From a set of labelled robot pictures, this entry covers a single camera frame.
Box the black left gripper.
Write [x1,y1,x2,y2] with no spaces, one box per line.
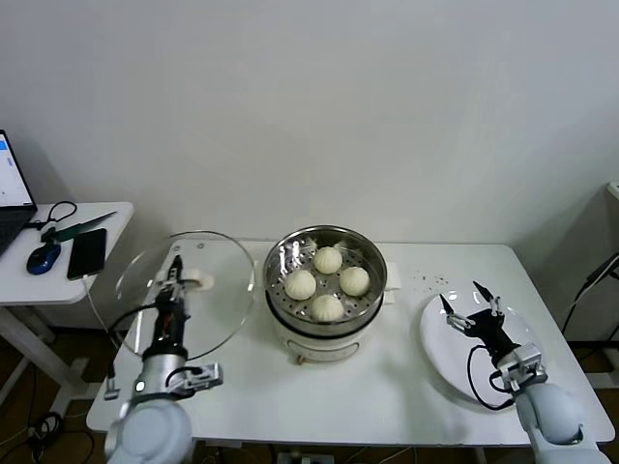
[154,254,192,347]

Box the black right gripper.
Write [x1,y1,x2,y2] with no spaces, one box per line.
[439,281,521,360]

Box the glass lid with white handle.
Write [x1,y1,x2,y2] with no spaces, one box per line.
[115,230,256,362]

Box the white steamed baozi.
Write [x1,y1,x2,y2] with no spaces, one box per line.
[283,269,317,301]
[312,245,344,275]
[309,294,346,323]
[338,265,371,297]

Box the perforated stainless steamer basket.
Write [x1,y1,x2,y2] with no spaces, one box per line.
[249,223,402,339]

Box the white round plate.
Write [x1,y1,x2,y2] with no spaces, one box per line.
[419,289,548,406]

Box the black smartphone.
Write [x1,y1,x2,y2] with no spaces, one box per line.
[66,227,107,281]

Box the green flat strip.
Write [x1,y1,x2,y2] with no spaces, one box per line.
[41,210,120,243]

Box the white side table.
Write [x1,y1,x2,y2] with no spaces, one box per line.
[0,201,135,417]

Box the blue computer mouse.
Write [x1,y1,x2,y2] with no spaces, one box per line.
[26,243,63,276]

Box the white electric cooker pot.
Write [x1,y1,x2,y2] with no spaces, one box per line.
[264,284,398,366]

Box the black open laptop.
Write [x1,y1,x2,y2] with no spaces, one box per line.
[0,129,39,257]

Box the white power strip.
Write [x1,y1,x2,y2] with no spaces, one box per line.
[278,449,335,464]

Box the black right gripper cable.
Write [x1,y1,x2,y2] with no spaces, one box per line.
[466,345,518,413]

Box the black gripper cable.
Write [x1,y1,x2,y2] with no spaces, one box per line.
[103,304,161,401]
[466,345,518,413]

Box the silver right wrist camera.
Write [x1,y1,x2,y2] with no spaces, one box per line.
[497,342,547,392]

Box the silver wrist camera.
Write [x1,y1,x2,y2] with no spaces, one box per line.
[497,342,547,392]
[178,362,224,398]

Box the white charging cable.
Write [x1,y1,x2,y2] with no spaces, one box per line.
[81,274,121,352]

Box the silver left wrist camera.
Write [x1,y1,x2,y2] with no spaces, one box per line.
[178,362,224,398]

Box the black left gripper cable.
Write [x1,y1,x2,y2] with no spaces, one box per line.
[103,304,161,401]

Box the black hanging cable with plug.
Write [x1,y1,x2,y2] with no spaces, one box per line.
[563,253,619,334]

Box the thin black looped cable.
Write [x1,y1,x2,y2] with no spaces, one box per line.
[28,200,79,232]

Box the black coiled floor cable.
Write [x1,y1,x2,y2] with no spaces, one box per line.
[26,410,67,453]

